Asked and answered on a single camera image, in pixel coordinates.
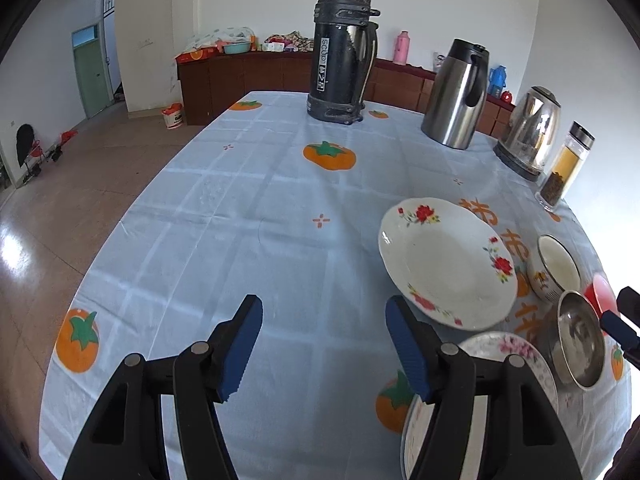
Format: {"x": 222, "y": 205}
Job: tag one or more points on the dark brown sideboard cabinet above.
{"x": 210, "y": 86}

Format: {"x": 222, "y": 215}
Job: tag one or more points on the white enamel bowl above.
{"x": 551, "y": 269}

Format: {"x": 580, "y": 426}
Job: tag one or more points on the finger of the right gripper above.
{"x": 624, "y": 335}
{"x": 628, "y": 304}

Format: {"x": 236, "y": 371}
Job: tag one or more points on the red plastic bowl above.
{"x": 600, "y": 295}

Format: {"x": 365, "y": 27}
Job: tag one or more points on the light blue persimmon tablecloth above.
{"x": 270, "y": 202}

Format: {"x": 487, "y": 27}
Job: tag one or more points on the pink thermos bottle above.
{"x": 401, "y": 49}

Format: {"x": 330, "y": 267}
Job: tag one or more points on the green door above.
{"x": 91, "y": 71}

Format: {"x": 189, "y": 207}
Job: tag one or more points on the stainless electric kettle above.
{"x": 527, "y": 141}

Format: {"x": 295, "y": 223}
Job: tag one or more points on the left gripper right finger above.
{"x": 523, "y": 438}

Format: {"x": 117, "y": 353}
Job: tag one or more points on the black red ride-on toy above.
{"x": 30, "y": 153}

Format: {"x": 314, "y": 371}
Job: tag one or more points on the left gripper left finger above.
{"x": 123, "y": 435}

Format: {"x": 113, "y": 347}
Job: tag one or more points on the blue thermos jug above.
{"x": 497, "y": 81}

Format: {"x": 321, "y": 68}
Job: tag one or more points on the white red plastic bucket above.
{"x": 173, "y": 115}

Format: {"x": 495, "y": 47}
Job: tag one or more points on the stainless steel carafe black handle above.
{"x": 458, "y": 96}

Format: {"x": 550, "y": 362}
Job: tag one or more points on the black steel thermos flask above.
{"x": 345, "y": 49}

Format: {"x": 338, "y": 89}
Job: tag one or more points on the pink floral rimmed plate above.
{"x": 494, "y": 346}

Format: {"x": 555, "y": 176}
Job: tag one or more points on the white plate red roses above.
{"x": 450, "y": 264}

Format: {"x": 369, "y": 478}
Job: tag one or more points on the glass tea bottle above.
{"x": 565, "y": 167}

